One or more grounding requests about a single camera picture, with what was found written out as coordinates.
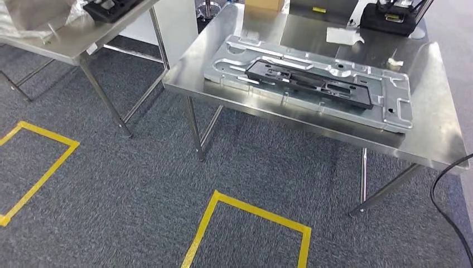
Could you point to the black plastic frame part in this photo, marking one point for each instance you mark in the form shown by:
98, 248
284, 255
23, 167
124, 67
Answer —
255, 72
107, 14

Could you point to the stainless steel workbench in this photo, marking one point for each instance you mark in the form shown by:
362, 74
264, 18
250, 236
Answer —
436, 129

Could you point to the brown cardboard box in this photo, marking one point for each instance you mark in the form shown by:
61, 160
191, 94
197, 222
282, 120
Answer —
264, 4

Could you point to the white paper piece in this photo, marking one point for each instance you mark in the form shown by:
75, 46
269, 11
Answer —
341, 36

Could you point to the small yellow item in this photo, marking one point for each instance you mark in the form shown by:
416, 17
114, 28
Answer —
319, 10

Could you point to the grey stamped metal panel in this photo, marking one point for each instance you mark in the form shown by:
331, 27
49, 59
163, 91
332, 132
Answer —
391, 107

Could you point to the small white crumpled piece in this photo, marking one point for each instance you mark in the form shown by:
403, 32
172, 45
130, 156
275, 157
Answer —
394, 63

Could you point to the black equipment case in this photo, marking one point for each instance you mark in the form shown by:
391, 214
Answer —
384, 26

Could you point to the stainless steel table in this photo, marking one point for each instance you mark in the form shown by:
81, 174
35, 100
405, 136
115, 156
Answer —
66, 44

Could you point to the clear plastic bag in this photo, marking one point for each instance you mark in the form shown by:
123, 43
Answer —
33, 14

